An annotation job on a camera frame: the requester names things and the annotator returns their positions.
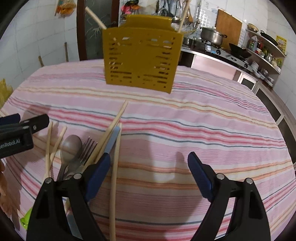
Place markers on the pink striped tablecloth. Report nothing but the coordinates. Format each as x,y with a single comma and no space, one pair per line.
222,121

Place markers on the person's left hand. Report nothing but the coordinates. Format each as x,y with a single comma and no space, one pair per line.
6,204

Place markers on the wall utensil rack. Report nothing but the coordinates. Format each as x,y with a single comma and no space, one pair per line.
172,9

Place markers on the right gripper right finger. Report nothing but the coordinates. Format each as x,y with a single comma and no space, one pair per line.
236,210

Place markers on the metal spoon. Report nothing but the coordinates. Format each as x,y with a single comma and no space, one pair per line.
70,151

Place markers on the yellow perforated utensil holder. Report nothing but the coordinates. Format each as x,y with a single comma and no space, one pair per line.
143,52

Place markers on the hanging orange bag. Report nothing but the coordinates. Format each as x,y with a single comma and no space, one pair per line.
65,7

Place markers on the yellow wall poster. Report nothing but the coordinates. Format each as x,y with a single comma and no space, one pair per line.
282,43

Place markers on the gas stove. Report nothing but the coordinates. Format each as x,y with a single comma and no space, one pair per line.
217,52

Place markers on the wooden stick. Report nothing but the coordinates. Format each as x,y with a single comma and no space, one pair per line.
41,61
66,52

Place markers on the dark wooden door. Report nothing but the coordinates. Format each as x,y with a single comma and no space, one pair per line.
89,34

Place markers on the green handled metal fork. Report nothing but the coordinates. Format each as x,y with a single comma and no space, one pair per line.
87,148

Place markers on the steel cooking pot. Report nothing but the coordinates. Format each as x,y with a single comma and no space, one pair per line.
212,35

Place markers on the wooden chopstick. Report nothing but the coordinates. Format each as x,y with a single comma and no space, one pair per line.
95,169
112,203
185,11
95,18
57,143
47,154

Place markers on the blue blade knife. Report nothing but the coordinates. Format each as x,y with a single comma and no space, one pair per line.
70,217

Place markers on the corner shelf with dishes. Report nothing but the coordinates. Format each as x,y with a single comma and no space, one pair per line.
265,52

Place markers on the wooden cutting board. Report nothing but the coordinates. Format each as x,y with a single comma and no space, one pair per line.
229,26

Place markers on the yellow plastic bag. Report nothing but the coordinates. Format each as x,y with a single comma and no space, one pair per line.
5,92

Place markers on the black wok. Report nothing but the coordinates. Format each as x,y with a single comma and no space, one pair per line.
237,51

